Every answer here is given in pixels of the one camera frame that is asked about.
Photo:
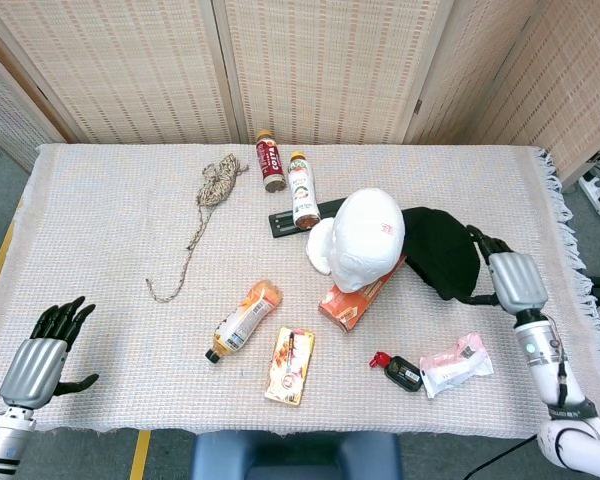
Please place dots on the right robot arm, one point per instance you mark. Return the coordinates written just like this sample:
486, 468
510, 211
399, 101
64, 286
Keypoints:
550, 365

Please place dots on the black flat bar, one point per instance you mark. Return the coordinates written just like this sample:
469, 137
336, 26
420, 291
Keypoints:
282, 225

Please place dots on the orange juice bottle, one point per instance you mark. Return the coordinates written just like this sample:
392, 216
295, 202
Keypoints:
245, 320

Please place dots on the yellow snack packet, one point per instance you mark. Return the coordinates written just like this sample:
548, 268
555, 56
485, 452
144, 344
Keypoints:
290, 367

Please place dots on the white label drink bottle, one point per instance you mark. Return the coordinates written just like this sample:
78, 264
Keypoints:
302, 192

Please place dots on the red label drink bottle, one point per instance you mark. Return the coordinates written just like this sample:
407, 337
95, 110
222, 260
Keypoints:
270, 162

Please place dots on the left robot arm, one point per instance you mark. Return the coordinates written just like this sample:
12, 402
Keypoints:
2, 440

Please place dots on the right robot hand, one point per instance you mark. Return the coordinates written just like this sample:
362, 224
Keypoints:
517, 280

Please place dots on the black sauce bottle red cap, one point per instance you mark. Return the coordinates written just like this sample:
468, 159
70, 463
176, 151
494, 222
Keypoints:
402, 374

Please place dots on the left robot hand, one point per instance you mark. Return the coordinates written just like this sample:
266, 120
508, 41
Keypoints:
32, 370

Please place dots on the white foam mannequin head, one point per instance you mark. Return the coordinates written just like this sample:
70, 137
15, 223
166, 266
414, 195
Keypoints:
365, 240

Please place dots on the beige woven folding screen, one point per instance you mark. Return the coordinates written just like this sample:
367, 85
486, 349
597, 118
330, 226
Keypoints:
130, 65

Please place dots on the orange cardboard box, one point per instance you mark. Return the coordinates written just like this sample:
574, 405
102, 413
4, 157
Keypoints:
350, 307

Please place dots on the pink white plastic packet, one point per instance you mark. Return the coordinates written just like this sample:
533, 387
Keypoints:
455, 367

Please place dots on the white woven tablecloth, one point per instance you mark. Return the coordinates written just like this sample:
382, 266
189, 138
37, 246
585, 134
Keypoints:
105, 225

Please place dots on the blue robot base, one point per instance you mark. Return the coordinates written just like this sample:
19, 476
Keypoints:
295, 457

